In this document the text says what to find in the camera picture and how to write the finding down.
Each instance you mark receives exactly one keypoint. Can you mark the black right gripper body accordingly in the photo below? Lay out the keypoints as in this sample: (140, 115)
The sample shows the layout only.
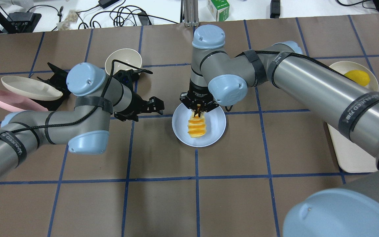
(197, 94)

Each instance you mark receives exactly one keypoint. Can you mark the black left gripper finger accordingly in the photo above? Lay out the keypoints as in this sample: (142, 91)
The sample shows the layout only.
(140, 70)
(154, 105)

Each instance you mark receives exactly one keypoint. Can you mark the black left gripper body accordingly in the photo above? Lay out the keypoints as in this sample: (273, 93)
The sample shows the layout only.
(136, 102)

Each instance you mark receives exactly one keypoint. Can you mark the blue plate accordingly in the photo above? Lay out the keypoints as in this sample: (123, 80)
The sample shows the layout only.
(215, 120)

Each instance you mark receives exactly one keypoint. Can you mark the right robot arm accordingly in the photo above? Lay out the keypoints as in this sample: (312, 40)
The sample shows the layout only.
(352, 210)

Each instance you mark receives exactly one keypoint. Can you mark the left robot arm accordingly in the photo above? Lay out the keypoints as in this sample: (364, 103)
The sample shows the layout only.
(85, 129)

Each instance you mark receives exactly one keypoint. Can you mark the black plate rack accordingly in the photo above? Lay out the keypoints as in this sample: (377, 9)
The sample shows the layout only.
(58, 81)

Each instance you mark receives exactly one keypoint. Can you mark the cream plate in rack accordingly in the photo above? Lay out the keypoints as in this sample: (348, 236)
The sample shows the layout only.
(31, 88)

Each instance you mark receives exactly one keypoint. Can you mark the pink plate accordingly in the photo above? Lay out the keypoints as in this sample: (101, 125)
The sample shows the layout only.
(13, 102)

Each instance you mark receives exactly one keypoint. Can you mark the cream plate with lemon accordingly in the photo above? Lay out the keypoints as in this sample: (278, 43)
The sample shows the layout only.
(346, 66)

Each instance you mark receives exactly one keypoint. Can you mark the cream bowl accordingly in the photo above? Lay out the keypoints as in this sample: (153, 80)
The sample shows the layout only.
(130, 57)

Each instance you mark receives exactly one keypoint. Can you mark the green white box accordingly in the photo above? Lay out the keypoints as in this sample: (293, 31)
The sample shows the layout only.
(220, 9)

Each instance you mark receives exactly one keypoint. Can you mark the black power adapter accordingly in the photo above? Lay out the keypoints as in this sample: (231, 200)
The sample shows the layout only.
(275, 9)

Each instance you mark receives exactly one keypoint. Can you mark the yellow lemon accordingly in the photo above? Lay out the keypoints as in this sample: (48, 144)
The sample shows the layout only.
(358, 76)

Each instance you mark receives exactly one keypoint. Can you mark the cream rectangular tray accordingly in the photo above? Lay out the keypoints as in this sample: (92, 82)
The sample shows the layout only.
(351, 158)

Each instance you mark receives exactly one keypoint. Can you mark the aluminium profile post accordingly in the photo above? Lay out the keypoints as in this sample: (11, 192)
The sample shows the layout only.
(189, 13)

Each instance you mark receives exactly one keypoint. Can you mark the black camera stand base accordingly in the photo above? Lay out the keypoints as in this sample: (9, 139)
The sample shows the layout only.
(19, 22)

